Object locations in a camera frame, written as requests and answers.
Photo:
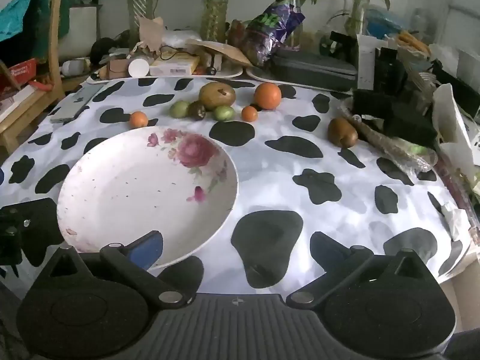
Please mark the grey smartphone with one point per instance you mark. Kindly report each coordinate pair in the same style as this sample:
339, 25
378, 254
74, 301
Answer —
75, 103

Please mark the large orange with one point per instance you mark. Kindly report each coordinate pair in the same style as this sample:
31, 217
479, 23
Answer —
267, 95

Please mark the teal plastic bag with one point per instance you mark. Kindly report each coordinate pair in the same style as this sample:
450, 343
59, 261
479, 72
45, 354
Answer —
18, 15

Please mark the dark passion fruit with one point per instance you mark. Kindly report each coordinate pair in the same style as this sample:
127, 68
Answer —
197, 110

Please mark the white cup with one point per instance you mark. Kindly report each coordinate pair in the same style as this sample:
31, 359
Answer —
138, 68

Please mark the white paper bag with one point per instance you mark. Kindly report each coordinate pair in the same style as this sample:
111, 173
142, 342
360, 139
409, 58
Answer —
453, 120

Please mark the bamboo in glass vase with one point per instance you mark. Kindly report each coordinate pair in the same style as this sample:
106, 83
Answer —
356, 11

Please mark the small orange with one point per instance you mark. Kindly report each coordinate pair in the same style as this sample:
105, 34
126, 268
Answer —
249, 113
138, 119

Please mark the white carton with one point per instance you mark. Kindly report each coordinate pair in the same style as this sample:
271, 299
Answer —
365, 60

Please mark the braided trunk plant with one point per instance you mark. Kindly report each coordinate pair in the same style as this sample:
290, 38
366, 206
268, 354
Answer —
137, 3
214, 7

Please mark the white flat box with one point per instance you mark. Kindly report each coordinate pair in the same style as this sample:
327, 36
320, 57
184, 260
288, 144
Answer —
15, 103

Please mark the red box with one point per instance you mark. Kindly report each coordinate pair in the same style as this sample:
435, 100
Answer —
20, 70

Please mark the black zip case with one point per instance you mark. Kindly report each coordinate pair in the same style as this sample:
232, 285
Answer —
315, 67

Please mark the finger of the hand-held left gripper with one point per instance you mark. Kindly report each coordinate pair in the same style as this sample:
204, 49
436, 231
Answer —
9, 240

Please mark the cow print tablecloth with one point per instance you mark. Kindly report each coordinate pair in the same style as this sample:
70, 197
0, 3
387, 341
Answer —
262, 165

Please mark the green fruit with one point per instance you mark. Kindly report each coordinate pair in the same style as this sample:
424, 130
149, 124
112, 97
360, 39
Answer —
224, 112
179, 109

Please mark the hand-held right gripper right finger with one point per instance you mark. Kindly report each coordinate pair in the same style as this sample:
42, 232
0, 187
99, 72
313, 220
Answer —
326, 247

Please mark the white and yellow box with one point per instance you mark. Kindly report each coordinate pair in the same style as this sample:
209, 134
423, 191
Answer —
172, 66

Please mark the brown pear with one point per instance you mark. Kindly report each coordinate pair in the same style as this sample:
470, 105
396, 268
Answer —
216, 95
342, 132

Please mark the white floral plate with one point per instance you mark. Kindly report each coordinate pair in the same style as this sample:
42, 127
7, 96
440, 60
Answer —
142, 195

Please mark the wooden chair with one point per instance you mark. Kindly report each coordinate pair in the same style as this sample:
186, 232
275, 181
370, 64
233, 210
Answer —
55, 45

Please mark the brown paper bag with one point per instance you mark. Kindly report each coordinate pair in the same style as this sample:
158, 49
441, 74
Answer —
225, 50

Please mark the black cloth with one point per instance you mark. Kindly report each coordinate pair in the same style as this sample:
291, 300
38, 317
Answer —
102, 49

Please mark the plastic wrapped bundle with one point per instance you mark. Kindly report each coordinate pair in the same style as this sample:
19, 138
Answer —
397, 148

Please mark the grey bottle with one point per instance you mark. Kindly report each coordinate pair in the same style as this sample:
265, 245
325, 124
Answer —
73, 66

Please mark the torn brown paper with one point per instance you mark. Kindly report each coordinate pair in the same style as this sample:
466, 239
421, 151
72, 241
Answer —
150, 32

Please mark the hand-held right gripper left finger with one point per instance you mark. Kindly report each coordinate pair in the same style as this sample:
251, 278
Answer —
148, 249

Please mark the purple snack bag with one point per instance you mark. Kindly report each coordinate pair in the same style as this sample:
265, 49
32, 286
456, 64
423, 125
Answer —
272, 26

